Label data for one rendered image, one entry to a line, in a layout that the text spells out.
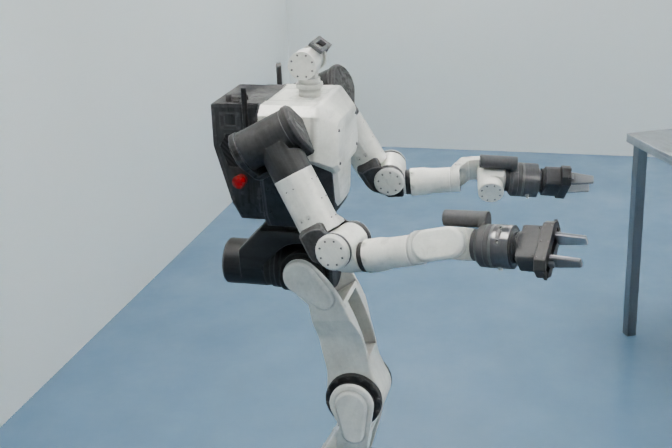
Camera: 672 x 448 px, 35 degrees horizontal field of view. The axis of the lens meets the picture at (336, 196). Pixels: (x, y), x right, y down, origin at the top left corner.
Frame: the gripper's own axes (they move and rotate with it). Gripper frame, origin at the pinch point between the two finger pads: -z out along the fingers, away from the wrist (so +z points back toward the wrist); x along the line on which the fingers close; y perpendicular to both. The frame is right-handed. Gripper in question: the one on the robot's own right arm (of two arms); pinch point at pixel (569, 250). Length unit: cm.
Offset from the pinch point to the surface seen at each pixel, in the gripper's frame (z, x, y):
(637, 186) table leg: 35, 138, 156
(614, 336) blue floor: 45, 101, 206
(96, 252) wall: 238, 67, 121
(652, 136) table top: 29, 150, 141
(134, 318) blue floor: 234, 57, 155
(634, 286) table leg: 37, 115, 191
